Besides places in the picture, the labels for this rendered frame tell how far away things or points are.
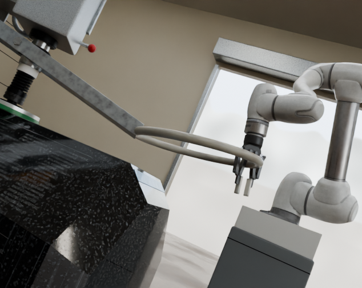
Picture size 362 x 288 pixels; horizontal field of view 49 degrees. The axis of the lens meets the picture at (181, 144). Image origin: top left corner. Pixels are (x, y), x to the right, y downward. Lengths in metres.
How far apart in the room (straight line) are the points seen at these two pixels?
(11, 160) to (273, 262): 1.24
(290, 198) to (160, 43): 5.58
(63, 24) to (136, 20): 6.33
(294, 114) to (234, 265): 0.80
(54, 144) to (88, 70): 6.46
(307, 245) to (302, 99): 0.75
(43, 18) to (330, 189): 1.42
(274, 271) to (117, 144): 5.26
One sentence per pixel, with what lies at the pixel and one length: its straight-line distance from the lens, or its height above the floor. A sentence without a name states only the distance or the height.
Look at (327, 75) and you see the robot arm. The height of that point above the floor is 1.61.
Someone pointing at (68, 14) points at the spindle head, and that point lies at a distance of 1.45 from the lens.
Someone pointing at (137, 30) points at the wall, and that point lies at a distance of 7.61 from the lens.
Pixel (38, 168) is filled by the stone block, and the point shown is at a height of 0.74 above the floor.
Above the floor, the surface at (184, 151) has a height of 1.00.
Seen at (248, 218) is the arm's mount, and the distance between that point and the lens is 2.00.
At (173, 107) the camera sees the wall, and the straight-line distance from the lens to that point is 6.73.
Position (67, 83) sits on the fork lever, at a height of 1.02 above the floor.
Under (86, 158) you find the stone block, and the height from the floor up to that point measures 0.81.
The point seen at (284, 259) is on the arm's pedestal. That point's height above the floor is 0.75.
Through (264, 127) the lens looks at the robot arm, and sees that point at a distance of 1.57.
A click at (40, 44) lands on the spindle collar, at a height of 1.11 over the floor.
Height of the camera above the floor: 0.81
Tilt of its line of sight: 8 degrees up
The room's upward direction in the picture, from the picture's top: 23 degrees clockwise
